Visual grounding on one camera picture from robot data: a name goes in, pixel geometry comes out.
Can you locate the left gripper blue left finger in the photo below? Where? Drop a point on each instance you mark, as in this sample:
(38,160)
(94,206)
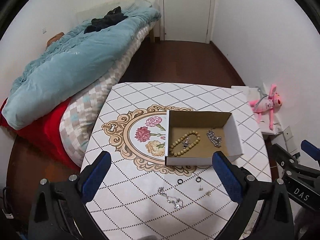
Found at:
(92,176)

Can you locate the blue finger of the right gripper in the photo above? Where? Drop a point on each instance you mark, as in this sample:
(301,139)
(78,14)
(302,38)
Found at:
(310,149)
(291,167)

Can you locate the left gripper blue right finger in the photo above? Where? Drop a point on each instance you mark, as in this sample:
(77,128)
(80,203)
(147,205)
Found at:
(227,173)

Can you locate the white cardboard box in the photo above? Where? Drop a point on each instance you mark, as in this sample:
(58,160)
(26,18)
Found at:
(208,132)

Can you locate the patterned white tablecloth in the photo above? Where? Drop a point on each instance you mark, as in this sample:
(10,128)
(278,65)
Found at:
(140,195)

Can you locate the silver pendant charm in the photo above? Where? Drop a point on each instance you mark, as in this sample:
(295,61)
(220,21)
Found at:
(186,143)

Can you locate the pink plush toy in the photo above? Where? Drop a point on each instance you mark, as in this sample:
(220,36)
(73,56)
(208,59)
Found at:
(267,104)

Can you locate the red blanket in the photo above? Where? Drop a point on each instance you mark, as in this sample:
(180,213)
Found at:
(44,134)

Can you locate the white box under toy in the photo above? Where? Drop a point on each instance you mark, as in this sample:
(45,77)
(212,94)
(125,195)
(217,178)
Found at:
(255,94)

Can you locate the light blue quilt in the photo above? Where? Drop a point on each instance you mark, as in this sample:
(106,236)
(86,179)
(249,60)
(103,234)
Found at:
(69,65)

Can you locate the brown pillow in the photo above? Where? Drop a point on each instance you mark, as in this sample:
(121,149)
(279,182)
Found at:
(54,38)

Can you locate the black clothing on bed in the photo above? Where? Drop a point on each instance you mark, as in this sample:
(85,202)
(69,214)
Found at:
(112,18)

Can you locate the white door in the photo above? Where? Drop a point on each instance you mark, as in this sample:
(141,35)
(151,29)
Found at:
(187,20)

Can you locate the white wall socket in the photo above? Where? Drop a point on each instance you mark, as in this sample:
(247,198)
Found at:
(287,133)

